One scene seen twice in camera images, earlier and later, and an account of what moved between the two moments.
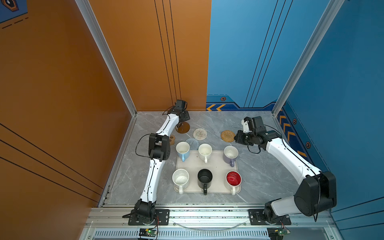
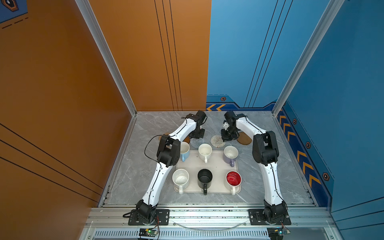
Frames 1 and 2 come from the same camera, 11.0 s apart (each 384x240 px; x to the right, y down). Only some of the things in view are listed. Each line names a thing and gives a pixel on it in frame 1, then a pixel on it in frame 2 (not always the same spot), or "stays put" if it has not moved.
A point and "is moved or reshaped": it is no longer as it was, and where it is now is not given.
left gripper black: [186, 116] → [201, 135]
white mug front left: [180, 179] stays put
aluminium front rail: [118, 217] stays put
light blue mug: [183, 149] stays put
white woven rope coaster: [200, 134] is moved or reshaped
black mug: [205, 176] stays put
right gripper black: [238, 137] → [225, 138]
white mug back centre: [205, 151] stays put
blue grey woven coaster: [193, 144] stays put
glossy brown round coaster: [184, 128] is moved or reshaped
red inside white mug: [233, 179] stays put
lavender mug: [230, 153] stays put
